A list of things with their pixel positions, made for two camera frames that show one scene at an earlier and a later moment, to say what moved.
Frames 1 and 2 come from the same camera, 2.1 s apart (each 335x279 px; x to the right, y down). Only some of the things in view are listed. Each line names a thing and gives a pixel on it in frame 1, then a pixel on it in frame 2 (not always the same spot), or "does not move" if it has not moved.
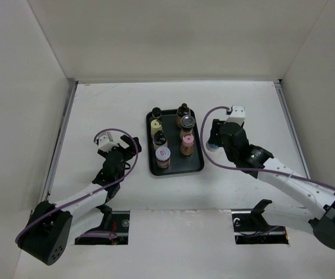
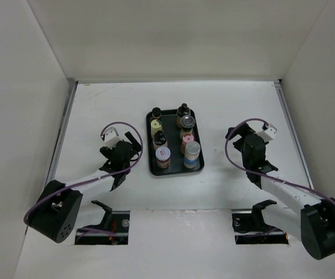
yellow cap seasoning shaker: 155,125 does not move
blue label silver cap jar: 212,147 -> 191,154
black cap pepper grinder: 187,122 does not move
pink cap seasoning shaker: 187,148 does not move
